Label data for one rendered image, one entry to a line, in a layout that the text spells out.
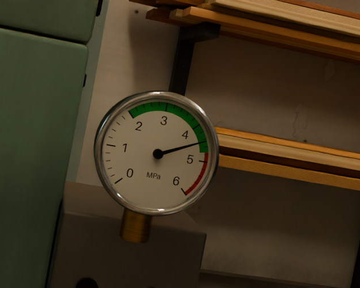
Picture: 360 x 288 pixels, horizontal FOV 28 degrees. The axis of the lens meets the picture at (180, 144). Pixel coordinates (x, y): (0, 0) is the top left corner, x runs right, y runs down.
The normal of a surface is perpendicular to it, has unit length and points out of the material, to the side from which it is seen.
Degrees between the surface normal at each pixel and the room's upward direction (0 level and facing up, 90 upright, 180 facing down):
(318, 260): 90
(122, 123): 90
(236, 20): 90
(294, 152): 91
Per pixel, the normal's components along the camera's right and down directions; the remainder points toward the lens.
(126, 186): 0.17, 0.08
